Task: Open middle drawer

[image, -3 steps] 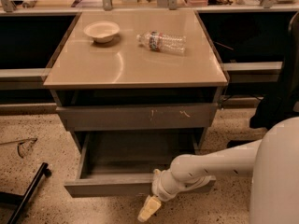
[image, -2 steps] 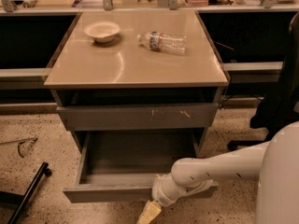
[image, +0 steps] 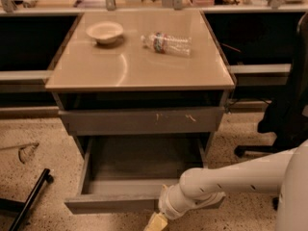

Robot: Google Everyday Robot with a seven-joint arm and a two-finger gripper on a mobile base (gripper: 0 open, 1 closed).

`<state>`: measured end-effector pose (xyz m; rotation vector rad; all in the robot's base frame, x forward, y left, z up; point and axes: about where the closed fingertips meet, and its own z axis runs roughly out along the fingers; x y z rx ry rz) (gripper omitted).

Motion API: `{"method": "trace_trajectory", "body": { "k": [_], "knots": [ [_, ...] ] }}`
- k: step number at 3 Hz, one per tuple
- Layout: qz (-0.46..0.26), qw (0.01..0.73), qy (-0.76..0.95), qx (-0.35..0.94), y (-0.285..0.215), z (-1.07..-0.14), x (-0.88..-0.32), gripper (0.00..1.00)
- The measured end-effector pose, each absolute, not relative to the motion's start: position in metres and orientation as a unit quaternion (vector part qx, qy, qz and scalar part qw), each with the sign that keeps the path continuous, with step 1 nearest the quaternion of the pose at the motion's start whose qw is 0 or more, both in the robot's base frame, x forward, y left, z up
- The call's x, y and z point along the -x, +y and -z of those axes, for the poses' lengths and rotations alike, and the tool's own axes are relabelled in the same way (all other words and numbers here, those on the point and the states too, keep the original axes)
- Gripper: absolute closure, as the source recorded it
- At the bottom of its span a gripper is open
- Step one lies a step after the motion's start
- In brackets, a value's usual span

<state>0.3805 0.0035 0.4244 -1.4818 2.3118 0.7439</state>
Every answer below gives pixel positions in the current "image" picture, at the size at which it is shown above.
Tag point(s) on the grey top drawer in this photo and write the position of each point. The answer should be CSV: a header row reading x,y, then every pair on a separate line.
x,y
142,121

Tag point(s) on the white bowl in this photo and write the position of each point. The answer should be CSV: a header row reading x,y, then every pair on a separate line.
x,y
105,32

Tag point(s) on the black chair base leg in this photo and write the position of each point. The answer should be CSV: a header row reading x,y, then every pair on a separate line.
x,y
21,208

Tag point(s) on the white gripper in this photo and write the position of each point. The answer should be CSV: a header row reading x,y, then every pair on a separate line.
x,y
167,205

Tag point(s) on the black office chair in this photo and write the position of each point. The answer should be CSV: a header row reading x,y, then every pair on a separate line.
x,y
286,116

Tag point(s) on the grey drawer cabinet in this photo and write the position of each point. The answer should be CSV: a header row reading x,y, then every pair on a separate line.
x,y
127,75

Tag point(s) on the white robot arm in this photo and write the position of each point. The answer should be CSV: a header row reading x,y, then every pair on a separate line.
x,y
284,173

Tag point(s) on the grey drawer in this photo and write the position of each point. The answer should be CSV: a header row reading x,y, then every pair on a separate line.
x,y
123,174
142,121

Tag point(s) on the clear plastic water bottle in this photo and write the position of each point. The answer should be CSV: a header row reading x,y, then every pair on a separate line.
x,y
167,44

